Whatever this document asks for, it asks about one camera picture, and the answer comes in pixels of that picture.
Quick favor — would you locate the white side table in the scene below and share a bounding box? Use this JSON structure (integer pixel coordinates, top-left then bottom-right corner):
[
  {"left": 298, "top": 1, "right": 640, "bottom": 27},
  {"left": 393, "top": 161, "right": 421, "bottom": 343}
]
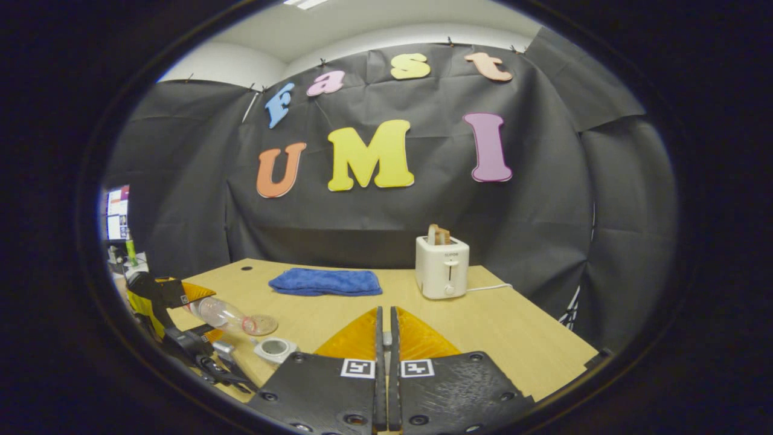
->
[{"left": 112, "top": 254, "right": 150, "bottom": 285}]

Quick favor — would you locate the white toaster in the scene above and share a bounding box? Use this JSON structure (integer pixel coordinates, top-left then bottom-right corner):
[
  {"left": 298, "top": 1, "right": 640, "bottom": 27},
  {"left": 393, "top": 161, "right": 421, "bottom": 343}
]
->
[{"left": 415, "top": 236, "right": 470, "bottom": 300}]

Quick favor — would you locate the round wooden coaster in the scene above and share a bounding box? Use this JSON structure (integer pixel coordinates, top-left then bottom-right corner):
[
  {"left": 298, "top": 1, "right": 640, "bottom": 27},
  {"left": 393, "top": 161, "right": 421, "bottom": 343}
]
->
[{"left": 242, "top": 314, "right": 279, "bottom": 337}]

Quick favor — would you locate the clear plastic water bottle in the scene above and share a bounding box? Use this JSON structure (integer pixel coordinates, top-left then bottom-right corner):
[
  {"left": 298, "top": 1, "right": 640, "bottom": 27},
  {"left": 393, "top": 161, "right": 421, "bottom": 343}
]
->
[{"left": 184, "top": 296, "right": 257, "bottom": 337}]

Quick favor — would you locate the computer monitor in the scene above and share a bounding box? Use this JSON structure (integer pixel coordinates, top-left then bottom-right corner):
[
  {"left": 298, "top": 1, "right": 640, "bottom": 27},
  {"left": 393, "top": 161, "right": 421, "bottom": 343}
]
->
[{"left": 101, "top": 184, "right": 130, "bottom": 242}]

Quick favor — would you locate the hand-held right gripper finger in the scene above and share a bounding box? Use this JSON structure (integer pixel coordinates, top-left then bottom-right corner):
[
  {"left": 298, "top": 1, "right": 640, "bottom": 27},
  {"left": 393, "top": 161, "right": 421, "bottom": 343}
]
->
[
  {"left": 248, "top": 306, "right": 387, "bottom": 435},
  {"left": 390, "top": 306, "right": 535, "bottom": 435}
]

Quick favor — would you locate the blue folded towel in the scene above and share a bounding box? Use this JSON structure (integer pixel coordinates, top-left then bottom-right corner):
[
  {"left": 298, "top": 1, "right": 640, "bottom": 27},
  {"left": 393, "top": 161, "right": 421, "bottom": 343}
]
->
[{"left": 268, "top": 268, "right": 383, "bottom": 297}]

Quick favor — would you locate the white teacup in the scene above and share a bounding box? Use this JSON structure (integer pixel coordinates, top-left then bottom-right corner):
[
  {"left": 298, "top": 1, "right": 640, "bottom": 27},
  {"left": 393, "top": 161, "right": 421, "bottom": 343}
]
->
[{"left": 254, "top": 337, "right": 300, "bottom": 365}]

